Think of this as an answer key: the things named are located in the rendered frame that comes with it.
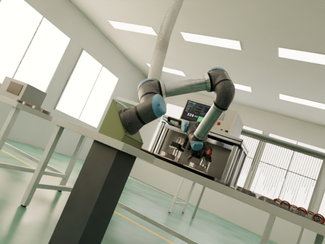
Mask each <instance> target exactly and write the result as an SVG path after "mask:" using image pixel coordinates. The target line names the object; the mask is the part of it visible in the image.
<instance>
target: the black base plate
mask: <svg viewBox="0 0 325 244"><path fill-rule="evenodd" d="M141 150H142V151H144V152H146V153H148V154H151V155H153V156H155V157H156V158H158V159H160V160H163V161H165V162H167V163H170V164H172V165H175V166H177V167H180V168H182V169H185V170H187V171H190V172H192V173H195V174H197V175H200V176H202V177H205V178H207V179H210V180H212V181H215V182H218V183H221V184H223V185H226V186H227V184H225V183H223V182H221V181H220V180H218V179H216V178H214V177H211V176H209V175H206V174H204V173H201V172H199V171H197V170H194V169H192V168H189V167H186V166H184V165H181V164H179V163H176V162H174V161H171V160H169V159H166V158H164V157H161V156H159V155H156V154H154V153H151V152H148V151H146V150H143V149H141Z"/></svg>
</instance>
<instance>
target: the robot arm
mask: <svg viewBox="0 0 325 244"><path fill-rule="evenodd" d="M137 90H138V96H139V101H140V104H138V105H136V106H134V107H130V108H124V109H122V110H120V112H119V116H120V119H121V122H122V124H123V126H124V127H125V129H126V130H127V131H128V132H129V133H130V134H131V135H134V134H136V133H137V132H138V131H139V130H140V129H141V128H142V127H143V126H144V125H146V124H148V123H150V122H152V121H153V120H155V119H157V118H160V117H161V116H163V115H164V114H166V112H167V108H166V104H165V101H164V99H165V98H166V97H171V96H176V95H182V94H188V93H193V92H200V91H207V92H214V93H215V99H214V100H213V105H212V107H211V108H210V110H209V111H208V113H207V114H206V116H205V117H204V118H201V119H200V121H199V122H190V121H185V122H183V123H182V125H181V130H182V132H184V133H187V136H188V138H189V141H190V145H191V147H192V151H191V154H190V155H189V157H188V158H187V159H188V162H189V161H190V159H191V158H192V157H195V158H198V159H201V158H202V156H204V157H203V165H204V166H205V167H206V169H207V167H208V155H207V153H206V151H207V149H208V147H207V146H206V145H205V144H206V142H207V139H208V134H209V132H210V130H211V129H212V127H213V126H214V125H215V123H216V122H217V120H218V119H219V118H220V116H221V115H222V114H223V112H224V111H227V110H228V108H229V107H230V105H231V103H232V101H233V99H234V96H235V92H236V89H235V85H234V84H233V82H232V80H231V79H230V77H229V75H228V73H227V72H226V71H225V70H224V69H223V68H221V67H214V68H211V70H209V71H208V72H207V73H205V74H204V75H203V76H199V77H193V78H187V79H182V80H176V81H170V82H164V83H163V82H161V81H155V80H153V79H151V78H147V79H144V80H142V81H141V82H140V83H139V85H138V88H137Z"/></svg>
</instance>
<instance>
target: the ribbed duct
mask: <svg viewBox="0 0 325 244"><path fill-rule="evenodd" d="M183 2H184V0H171V1H170V4H169V7H168V10H167V11H166V14H165V17H164V20H163V21H162V25H161V27H160V30H159V34H158V38H157V42H156V45H155V49H154V53H153V57H152V60H151V63H150V68H149V74H148V78H151V79H153V80H155V81H161V78H162V72H163V65H164V61H165V57H166V53H167V50H168V46H169V42H170V38H171V34H172V32H173V29H174V26H175V23H176V20H177V17H178V14H179V12H180V9H181V7H182V4H183Z"/></svg>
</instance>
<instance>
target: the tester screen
mask: <svg viewBox="0 0 325 244"><path fill-rule="evenodd" d="M210 108H211V107H208V106H205V105H201V104H197V103H194V102H190V101H188V103H187V105H186V108H185V110H184V113H183V115H185V116H187V114H188V113H191V114H194V117H191V116H188V117H191V118H194V119H196V121H197V119H198V117H199V116H200V117H203V118H204V117H205V116H202V115H200V112H205V113H208V111H209V110H210ZM183 115H182V118H184V117H183ZM184 119H187V120H190V121H193V122H196V121H194V120H191V119H188V118H184Z"/></svg>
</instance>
